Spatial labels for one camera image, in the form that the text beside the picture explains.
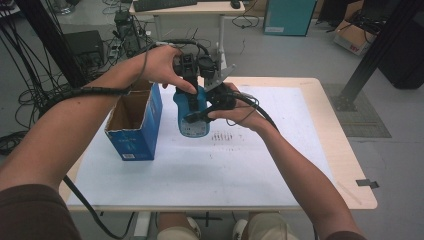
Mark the teal cabinet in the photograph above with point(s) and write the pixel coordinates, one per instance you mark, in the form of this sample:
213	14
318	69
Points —
288	16

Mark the black computer mouse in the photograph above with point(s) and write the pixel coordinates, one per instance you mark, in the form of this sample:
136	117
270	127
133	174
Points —
235	4

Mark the person's right white shoe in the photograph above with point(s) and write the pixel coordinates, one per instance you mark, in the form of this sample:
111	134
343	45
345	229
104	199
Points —
239	230

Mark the person's left leg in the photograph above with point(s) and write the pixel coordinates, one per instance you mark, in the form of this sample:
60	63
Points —
176	233

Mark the person's left white shoe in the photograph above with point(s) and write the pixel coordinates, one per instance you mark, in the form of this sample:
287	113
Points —
194	228

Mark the brown cardboard box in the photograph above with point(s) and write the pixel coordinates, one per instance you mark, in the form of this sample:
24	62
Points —
353	36

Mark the black keyboard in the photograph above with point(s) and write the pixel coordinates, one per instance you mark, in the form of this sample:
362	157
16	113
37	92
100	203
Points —
163	4

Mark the person's left hand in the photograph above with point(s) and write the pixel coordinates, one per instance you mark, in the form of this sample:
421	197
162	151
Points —
160	65

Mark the blue cardboard box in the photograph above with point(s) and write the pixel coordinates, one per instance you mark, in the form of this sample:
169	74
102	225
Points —
140	140

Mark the thick black stand post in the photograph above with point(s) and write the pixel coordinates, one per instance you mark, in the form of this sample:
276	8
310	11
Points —
50	40

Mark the white paper sheet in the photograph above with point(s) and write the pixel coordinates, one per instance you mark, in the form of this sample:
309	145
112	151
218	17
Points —
216	173

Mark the black tape strip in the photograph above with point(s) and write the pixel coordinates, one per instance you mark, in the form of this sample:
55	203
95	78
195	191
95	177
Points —
366	183

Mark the black computer case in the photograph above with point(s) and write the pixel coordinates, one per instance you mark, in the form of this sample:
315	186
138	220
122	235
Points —
85	45

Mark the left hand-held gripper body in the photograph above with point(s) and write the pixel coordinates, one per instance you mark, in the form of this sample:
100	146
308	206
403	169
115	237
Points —
188	66

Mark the person's white shoe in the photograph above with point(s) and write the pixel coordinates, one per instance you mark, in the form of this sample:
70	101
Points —
239	230
194	228

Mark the wooden desk with white legs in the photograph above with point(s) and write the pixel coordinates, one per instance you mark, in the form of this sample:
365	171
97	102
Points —
186	10

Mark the person's right hand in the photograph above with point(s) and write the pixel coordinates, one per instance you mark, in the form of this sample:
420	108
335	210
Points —
246	113

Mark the black cabinet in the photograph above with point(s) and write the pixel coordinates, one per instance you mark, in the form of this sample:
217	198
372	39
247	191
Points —
403	60

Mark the slanted black metal post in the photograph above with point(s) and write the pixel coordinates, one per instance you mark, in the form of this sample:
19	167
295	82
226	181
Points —
376	53

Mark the brown shirt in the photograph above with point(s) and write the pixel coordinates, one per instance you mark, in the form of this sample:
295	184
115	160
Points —
33	216

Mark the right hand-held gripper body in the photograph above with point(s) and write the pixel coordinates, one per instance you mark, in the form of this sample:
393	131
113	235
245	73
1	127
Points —
220	98

